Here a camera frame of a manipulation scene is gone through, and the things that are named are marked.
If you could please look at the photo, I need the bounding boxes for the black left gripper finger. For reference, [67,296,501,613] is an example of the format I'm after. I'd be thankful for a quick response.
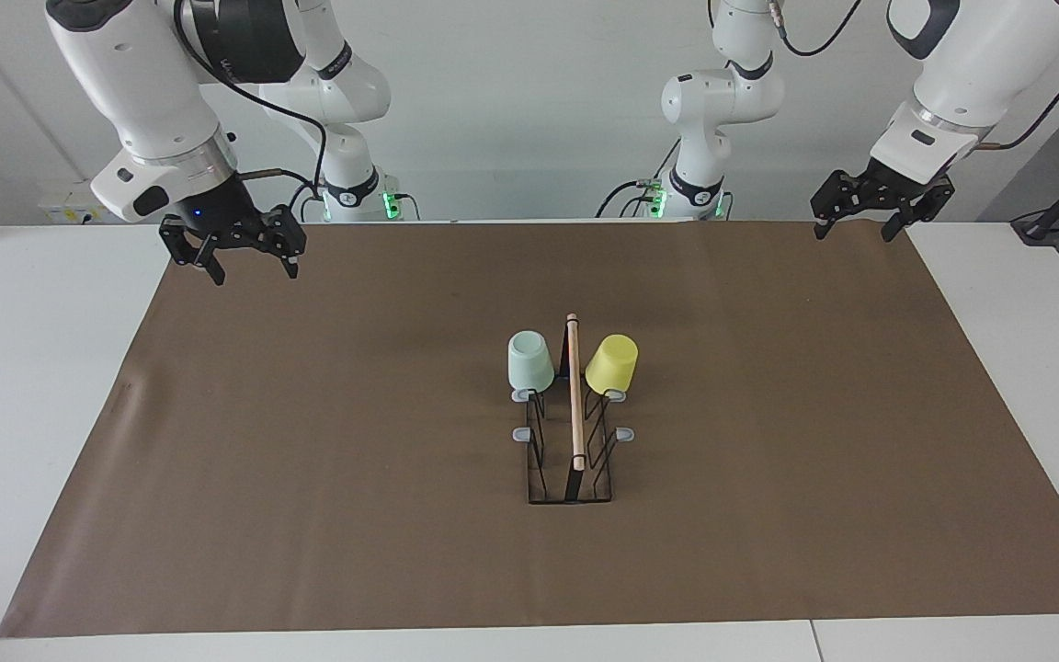
[813,170,871,240]
[881,184,955,242]

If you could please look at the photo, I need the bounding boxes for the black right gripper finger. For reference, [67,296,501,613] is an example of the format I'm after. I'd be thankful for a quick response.
[160,225,227,286]
[258,206,306,279]

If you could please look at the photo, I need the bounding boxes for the pale green plastic cup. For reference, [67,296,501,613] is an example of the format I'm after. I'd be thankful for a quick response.
[507,330,555,391]

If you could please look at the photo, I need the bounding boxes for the yellow plastic cup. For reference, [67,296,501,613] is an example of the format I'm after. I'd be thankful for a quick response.
[585,334,639,398]

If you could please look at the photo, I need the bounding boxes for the brown paper table mat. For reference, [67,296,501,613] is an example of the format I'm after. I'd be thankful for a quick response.
[0,219,1059,638]

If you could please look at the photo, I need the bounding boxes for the black right base cable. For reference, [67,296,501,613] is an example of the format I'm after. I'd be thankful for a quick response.
[287,179,324,223]

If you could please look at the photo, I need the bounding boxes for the black base cable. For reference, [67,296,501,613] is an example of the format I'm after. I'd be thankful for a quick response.
[287,179,324,223]
[596,138,678,219]

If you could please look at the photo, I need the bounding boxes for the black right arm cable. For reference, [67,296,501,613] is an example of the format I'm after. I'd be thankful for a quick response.
[171,0,328,214]

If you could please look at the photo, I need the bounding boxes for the white wall socket box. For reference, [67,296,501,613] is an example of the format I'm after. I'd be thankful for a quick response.
[38,179,121,224]

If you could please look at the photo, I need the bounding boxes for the black left base cable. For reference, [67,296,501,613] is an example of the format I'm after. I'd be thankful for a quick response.
[596,138,678,219]

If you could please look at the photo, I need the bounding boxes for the black wire cup rack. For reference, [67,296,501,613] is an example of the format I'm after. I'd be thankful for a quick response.
[511,313,636,505]

